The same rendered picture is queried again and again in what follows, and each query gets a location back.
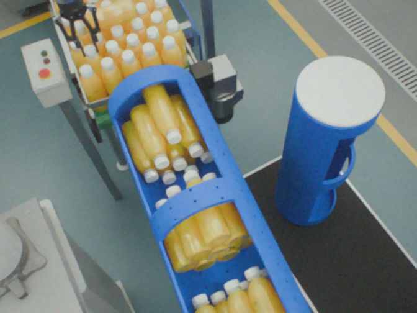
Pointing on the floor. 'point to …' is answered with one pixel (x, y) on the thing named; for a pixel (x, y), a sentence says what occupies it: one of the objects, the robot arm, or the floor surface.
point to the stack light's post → (208, 28)
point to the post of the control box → (89, 148)
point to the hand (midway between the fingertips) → (87, 44)
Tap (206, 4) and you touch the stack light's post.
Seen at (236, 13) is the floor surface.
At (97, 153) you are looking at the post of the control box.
